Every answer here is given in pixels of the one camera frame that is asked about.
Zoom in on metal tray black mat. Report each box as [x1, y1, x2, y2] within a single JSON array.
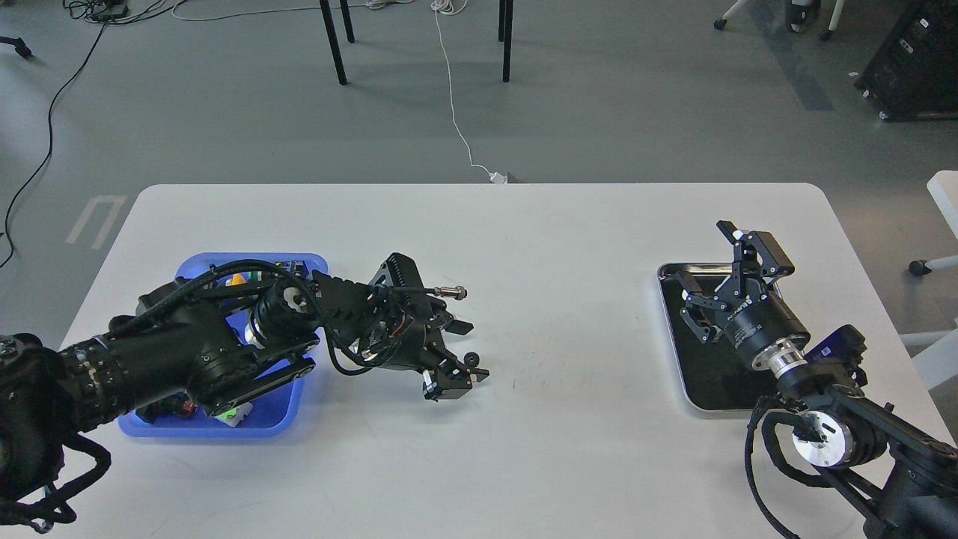
[[657, 263, 778, 417]]

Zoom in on blue plastic tray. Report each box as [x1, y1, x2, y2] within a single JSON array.
[[118, 252, 329, 439]]

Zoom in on black equipment case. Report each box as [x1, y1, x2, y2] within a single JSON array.
[[855, 1, 957, 121]]

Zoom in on red black part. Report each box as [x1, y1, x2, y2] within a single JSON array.
[[135, 393, 196, 424]]

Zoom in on black table leg right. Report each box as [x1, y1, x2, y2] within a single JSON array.
[[498, 0, 514, 83]]

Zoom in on office chair base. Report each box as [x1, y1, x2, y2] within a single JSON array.
[[713, 0, 846, 42]]

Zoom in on white floor cable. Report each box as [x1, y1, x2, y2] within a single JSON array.
[[431, 0, 507, 184]]

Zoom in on black table leg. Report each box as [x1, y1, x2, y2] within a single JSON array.
[[319, 0, 356, 86], [498, 0, 514, 83]]

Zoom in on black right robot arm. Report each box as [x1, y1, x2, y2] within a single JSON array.
[[677, 219, 957, 538]]

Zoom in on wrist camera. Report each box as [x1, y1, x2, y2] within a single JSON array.
[[805, 324, 867, 371], [369, 252, 427, 300]]

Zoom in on white chair right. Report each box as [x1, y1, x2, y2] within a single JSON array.
[[899, 170, 957, 390]]

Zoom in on black table leg left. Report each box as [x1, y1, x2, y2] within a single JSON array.
[[319, 0, 356, 86]]

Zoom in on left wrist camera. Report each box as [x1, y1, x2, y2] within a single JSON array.
[[369, 252, 427, 300]]

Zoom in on yellow black part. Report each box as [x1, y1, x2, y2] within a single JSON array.
[[225, 272, 260, 287]]

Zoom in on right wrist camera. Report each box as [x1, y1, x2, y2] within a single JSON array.
[[805, 324, 867, 371]]

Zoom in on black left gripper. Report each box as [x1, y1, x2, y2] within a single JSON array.
[[359, 299, 489, 401]]

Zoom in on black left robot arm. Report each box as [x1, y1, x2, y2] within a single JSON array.
[[1, 253, 489, 535]]

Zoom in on black floor cable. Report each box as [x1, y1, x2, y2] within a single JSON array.
[[0, 0, 169, 269]]

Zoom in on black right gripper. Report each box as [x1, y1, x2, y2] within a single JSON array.
[[675, 219, 811, 371]]

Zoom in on green white connector part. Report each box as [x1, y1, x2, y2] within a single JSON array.
[[213, 402, 254, 427]]

